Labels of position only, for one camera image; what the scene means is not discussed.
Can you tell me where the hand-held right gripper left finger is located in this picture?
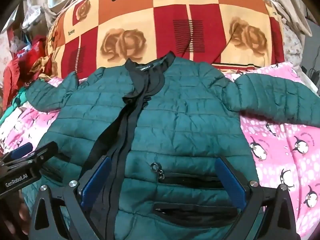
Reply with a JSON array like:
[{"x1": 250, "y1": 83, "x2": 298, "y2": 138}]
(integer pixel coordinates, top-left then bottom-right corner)
[{"x1": 29, "y1": 156, "x2": 113, "y2": 240}]

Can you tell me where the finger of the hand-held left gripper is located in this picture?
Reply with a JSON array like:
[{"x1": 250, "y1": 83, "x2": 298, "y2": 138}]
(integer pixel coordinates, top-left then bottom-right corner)
[
  {"x1": 0, "y1": 143, "x2": 33, "y2": 164},
  {"x1": 15, "y1": 141, "x2": 59, "y2": 167}
]

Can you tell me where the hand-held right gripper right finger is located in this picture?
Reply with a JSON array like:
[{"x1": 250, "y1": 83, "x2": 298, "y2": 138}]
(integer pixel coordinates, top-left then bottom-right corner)
[{"x1": 214, "y1": 156, "x2": 302, "y2": 240}]

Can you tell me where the teal quilted puffer jacket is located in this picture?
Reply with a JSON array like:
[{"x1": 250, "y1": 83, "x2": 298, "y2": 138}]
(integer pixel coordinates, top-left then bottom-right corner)
[{"x1": 25, "y1": 51, "x2": 320, "y2": 240}]

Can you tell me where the red clothes pile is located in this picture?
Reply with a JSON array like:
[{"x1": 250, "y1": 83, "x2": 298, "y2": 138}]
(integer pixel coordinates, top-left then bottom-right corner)
[{"x1": 2, "y1": 35, "x2": 59, "y2": 110}]

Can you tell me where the person's left hand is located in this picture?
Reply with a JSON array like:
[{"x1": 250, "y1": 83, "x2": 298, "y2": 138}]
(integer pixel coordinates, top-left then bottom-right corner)
[{"x1": 0, "y1": 192, "x2": 33, "y2": 240}]

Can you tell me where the green cloth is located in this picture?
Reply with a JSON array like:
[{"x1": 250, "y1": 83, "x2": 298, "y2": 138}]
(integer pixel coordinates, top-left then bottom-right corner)
[{"x1": 0, "y1": 90, "x2": 28, "y2": 123}]

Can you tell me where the pink penguin print blanket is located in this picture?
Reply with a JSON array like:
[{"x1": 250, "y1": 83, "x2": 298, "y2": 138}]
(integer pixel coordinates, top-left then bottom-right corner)
[{"x1": 0, "y1": 62, "x2": 320, "y2": 240}]

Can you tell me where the white plastic bag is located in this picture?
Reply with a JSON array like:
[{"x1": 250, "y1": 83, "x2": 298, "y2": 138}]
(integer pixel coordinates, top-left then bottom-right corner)
[{"x1": 22, "y1": 0, "x2": 42, "y2": 30}]

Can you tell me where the grey floral cloth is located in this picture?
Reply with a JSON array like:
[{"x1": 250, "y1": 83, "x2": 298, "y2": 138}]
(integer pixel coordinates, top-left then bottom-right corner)
[{"x1": 282, "y1": 21, "x2": 312, "y2": 68}]

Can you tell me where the red orange rose print quilt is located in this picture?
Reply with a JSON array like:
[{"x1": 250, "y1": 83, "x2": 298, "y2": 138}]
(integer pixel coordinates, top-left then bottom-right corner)
[{"x1": 45, "y1": 0, "x2": 285, "y2": 80}]

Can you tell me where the beige crumpled cloth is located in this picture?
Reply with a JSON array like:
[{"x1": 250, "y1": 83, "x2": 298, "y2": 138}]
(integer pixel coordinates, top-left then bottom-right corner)
[{"x1": 260, "y1": 0, "x2": 314, "y2": 36}]

